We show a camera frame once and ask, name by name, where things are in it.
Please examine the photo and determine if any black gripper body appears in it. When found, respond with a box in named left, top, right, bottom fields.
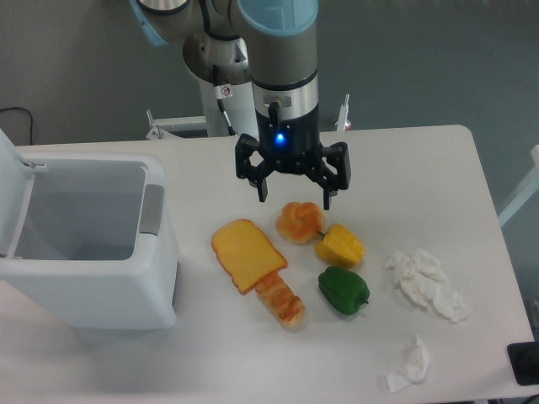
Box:
left=256, top=106, right=322, bottom=174

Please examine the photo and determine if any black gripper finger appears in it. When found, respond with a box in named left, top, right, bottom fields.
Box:
left=235, top=134, right=276, bottom=203
left=302, top=141, right=351, bottom=210

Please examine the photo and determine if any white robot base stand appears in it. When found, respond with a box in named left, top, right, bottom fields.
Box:
left=145, top=32, right=353, bottom=141

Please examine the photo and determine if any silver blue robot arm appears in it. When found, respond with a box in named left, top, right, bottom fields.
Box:
left=131, top=1, right=351, bottom=205

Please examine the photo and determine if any round knotted bread roll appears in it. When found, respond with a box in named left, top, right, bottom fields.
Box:
left=275, top=202, right=324, bottom=245

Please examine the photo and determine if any square toast bread slice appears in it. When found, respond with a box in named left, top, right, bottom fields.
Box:
left=211, top=219, right=288, bottom=295

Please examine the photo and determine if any long twisted bread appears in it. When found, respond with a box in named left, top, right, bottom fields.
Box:
left=254, top=271, right=306, bottom=328

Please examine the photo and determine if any yellow bell pepper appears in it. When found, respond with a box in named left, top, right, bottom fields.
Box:
left=314, top=223, right=365, bottom=269

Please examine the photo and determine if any green bell pepper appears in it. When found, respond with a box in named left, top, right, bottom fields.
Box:
left=318, top=266, right=371, bottom=316

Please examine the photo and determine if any large crumpled white tissue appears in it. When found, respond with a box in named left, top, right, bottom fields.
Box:
left=384, top=249, right=469, bottom=323

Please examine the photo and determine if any white trash bin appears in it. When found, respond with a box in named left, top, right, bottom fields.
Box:
left=1, top=136, right=179, bottom=330

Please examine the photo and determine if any small crumpled white tissue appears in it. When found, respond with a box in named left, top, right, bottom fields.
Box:
left=384, top=334, right=430, bottom=394

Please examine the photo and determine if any black device at edge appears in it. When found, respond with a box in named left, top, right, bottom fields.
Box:
left=507, top=342, right=539, bottom=385

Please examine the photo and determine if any white frame at right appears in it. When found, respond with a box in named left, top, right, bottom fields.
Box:
left=498, top=145, right=538, bottom=227

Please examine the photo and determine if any black floor cable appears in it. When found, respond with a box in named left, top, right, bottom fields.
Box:
left=0, top=106, right=35, bottom=146

